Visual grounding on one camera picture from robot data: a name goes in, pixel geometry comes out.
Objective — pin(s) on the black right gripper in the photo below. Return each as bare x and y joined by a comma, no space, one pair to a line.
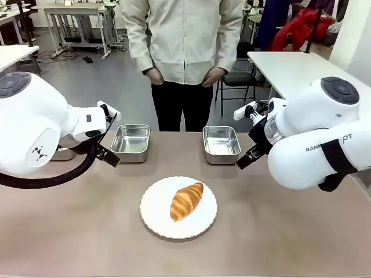
259,136

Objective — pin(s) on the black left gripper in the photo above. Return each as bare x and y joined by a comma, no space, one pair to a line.
99,150

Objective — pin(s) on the golden brown croissant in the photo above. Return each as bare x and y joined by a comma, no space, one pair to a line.
186,201

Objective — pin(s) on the person's left forearm cream sleeve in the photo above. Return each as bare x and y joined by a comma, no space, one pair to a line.
230,49

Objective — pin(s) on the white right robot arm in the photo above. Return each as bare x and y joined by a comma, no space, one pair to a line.
313,121

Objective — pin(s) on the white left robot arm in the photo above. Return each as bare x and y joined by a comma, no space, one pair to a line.
32,116

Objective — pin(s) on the person's right forearm cream sleeve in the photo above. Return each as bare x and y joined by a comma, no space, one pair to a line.
139,49

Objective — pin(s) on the rectangular steel container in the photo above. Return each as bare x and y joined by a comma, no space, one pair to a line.
221,143
131,142
65,153

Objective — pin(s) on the person's left hand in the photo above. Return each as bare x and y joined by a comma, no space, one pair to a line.
213,77

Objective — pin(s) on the person's right hand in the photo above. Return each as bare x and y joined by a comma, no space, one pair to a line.
155,76

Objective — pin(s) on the white scalloped plate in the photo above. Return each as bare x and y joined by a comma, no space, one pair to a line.
156,214

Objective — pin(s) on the black folding chair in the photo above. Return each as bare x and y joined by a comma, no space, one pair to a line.
239,78

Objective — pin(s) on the large white side table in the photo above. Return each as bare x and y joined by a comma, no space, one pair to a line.
290,72

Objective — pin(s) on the black foot pedal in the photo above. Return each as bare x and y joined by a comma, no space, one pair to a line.
87,60

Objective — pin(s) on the person in cream shirt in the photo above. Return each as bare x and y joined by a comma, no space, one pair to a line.
182,43

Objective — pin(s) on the red cloth pile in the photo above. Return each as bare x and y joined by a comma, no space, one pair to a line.
301,29

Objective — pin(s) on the purple hanging cloth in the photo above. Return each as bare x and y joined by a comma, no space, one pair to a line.
272,20

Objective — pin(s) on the small white side table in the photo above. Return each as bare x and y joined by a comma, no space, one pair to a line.
14,55

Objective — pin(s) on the grey metal workbench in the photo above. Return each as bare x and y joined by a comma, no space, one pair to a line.
78,17

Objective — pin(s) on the thin black stand pole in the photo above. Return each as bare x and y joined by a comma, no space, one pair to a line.
314,26

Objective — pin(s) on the thick black stand pole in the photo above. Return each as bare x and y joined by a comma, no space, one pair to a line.
26,26

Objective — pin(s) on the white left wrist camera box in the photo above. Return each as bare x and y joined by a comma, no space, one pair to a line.
111,109

